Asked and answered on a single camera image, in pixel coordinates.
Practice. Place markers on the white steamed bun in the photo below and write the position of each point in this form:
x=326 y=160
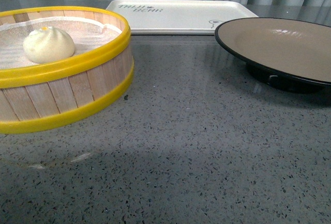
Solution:
x=48 y=44

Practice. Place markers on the black and tan plate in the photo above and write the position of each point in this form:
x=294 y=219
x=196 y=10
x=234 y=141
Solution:
x=290 y=55

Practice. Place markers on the white rectangular tray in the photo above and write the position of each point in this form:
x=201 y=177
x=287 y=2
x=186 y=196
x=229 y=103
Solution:
x=177 y=17

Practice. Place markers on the white mesh steamer cloth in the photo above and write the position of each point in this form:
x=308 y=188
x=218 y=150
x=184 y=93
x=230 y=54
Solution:
x=86 y=34

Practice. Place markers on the yellow rimmed bamboo steamer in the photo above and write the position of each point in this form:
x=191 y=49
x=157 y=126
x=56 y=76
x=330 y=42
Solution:
x=45 y=96

